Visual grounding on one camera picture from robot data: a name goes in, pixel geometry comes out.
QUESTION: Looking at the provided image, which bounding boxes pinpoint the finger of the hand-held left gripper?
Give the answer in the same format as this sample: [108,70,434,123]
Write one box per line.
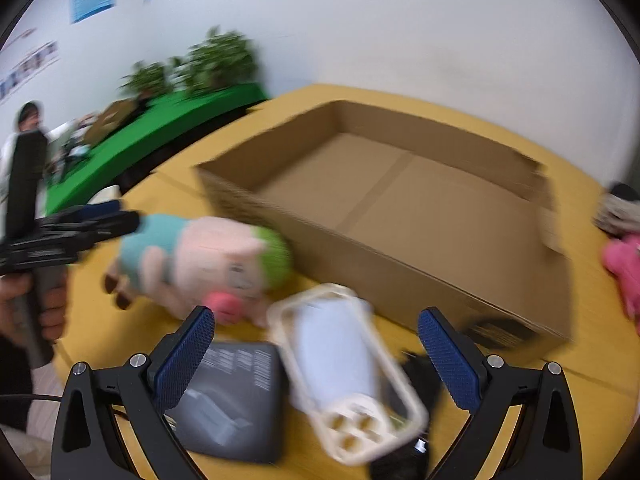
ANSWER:
[65,199,124,221]
[75,211,141,251]

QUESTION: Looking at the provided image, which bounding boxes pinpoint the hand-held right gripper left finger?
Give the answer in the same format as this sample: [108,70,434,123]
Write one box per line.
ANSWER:
[50,305,216,480]

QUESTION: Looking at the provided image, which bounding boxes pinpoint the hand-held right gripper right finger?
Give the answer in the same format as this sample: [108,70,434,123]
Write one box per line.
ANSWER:
[417,307,583,480]

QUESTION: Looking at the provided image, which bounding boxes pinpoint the dark grey product box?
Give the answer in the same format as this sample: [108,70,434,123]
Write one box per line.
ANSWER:
[162,341,293,463]

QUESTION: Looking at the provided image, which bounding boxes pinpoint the pink pig plush toy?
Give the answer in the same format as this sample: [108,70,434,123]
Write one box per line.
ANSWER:
[102,214,296,328]

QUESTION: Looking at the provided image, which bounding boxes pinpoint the white phone case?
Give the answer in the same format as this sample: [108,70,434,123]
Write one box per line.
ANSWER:
[266,282,430,466]

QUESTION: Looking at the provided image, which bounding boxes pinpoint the person's left hand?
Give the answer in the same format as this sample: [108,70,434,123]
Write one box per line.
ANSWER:
[0,267,69,348]

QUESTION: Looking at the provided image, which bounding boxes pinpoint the small white packet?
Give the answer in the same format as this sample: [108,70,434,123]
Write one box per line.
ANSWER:
[92,185,122,206]

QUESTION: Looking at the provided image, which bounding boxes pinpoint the black sunglasses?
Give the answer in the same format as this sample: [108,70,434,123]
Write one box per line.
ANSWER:
[367,347,443,480]

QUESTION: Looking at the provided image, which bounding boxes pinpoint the small brown cardboard box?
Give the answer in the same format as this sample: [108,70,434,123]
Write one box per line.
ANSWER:
[82,100,138,148]

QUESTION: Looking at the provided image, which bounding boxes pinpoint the green covered table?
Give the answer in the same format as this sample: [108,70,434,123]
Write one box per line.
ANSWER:
[45,82,271,216]

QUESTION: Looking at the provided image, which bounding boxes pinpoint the small green potted plant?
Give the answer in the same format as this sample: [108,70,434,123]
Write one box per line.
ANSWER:
[120,60,171,101]

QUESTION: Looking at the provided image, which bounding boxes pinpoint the light trousers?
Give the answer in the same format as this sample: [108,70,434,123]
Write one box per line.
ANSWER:
[0,425,56,480]

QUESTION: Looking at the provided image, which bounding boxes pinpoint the large green potted plant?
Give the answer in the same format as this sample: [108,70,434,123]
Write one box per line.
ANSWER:
[185,27,261,96]

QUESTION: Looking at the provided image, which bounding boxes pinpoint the grey and white plush toy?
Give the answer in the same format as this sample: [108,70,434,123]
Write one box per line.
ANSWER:
[592,182,640,238]

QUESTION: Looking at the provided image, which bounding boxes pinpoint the wall photo row poster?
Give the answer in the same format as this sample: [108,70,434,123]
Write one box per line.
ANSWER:
[0,42,61,103]

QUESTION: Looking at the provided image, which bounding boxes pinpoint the black cable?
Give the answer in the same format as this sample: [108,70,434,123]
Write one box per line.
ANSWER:
[0,394,63,404]

